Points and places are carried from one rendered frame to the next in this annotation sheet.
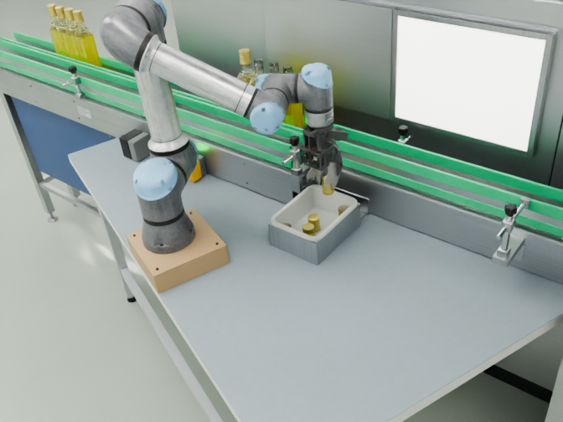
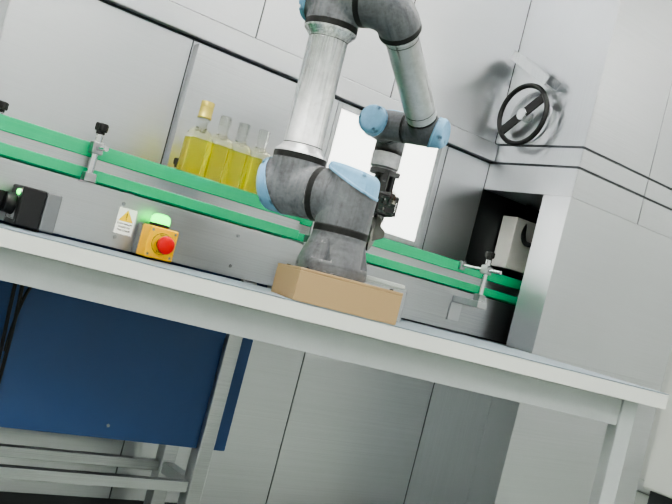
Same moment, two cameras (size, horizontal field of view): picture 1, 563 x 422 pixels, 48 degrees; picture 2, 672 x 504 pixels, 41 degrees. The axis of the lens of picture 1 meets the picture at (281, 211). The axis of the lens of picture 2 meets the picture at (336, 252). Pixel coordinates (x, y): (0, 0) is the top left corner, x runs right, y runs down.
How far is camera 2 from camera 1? 2.63 m
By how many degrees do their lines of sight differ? 81
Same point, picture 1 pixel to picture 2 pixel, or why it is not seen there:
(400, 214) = not seen: hidden behind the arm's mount
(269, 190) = (262, 272)
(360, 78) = not seen: hidden behind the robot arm
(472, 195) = (425, 265)
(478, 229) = (432, 296)
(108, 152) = not seen: outside the picture
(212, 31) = (76, 80)
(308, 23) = (249, 96)
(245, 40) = (132, 103)
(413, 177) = (381, 254)
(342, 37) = (283, 119)
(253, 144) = (251, 210)
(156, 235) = (362, 255)
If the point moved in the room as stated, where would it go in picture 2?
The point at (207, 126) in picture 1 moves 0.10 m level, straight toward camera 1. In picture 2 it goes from (182, 184) to (223, 195)
